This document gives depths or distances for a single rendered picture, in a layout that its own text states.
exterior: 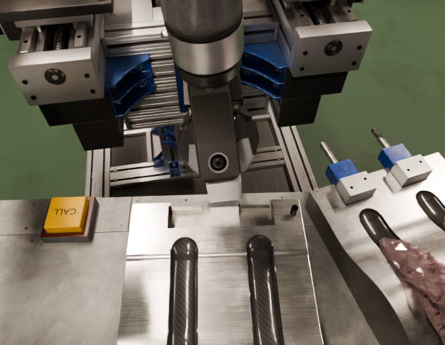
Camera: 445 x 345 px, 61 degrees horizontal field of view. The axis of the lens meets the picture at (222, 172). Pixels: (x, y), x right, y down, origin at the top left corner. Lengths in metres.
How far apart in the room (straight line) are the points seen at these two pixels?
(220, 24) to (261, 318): 0.37
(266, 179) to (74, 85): 0.90
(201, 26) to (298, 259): 0.35
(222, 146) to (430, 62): 2.20
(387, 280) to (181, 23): 0.42
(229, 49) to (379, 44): 2.22
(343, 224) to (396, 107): 1.58
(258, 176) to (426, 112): 1.07
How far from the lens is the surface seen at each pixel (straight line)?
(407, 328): 0.57
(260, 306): 0.54
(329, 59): 0.78
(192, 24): 0.35
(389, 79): 2.33
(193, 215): 0.61
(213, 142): 0.41
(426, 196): 0.73
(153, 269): 0.56
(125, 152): 1.57
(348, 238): 0.63
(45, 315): 0.67
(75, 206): 0.70
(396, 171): 0.72
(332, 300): 0.65
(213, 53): 0.37
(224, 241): 0.56
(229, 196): 0.57
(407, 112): 2.18
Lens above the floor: 1.40
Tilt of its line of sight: 54 degrees down
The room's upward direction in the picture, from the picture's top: straight up
